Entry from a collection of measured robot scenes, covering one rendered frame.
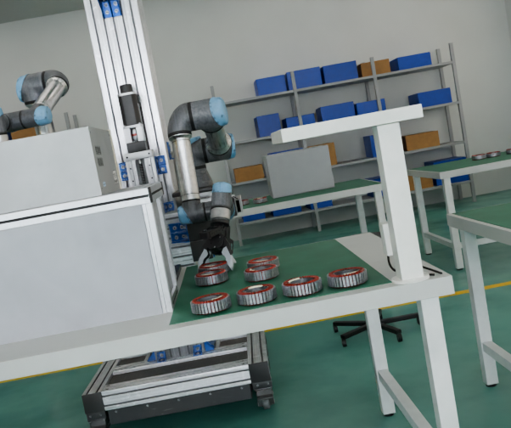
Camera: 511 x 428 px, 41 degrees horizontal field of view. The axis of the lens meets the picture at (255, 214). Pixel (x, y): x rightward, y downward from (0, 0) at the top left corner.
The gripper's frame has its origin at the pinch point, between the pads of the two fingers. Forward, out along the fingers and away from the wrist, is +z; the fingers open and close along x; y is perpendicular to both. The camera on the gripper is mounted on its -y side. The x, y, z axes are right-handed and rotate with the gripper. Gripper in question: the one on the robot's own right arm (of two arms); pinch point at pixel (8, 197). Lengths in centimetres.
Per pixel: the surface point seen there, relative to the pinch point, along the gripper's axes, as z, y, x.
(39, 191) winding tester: -1, -73, -33
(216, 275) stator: 37, -46, -77
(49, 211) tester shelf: 5, -75, -36
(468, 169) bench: 42, 230, -254
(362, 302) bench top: 43, -94, -116
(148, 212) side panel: 11, -73, -63
